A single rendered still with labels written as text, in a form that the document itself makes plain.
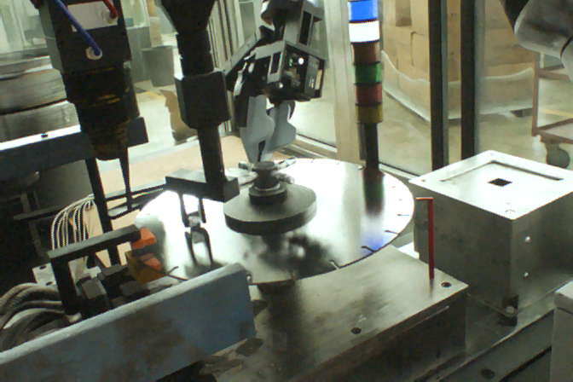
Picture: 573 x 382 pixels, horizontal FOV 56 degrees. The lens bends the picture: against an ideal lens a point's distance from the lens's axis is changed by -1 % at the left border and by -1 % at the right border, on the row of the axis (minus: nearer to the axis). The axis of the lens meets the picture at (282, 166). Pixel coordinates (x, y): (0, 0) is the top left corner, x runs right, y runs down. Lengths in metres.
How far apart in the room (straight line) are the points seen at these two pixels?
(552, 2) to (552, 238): 0.55
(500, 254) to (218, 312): 0.42
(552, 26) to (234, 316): 0.30
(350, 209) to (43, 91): 0.73
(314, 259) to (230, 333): 0.12
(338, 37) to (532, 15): 0.93
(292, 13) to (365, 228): 0.29
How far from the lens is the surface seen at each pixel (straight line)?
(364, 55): 0.85
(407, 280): 0.68
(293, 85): 0.67
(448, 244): 0.81
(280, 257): 0.54
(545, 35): 0.31
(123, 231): 0.58
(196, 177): 0.59
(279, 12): 0.72
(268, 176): 0.62
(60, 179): 1.25
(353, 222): 0.59
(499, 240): 0.74
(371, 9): 0.84
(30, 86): 1.17
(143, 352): 0.43
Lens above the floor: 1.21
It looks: 20 degrees down
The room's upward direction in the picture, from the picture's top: 7 degrees counter-clockwise
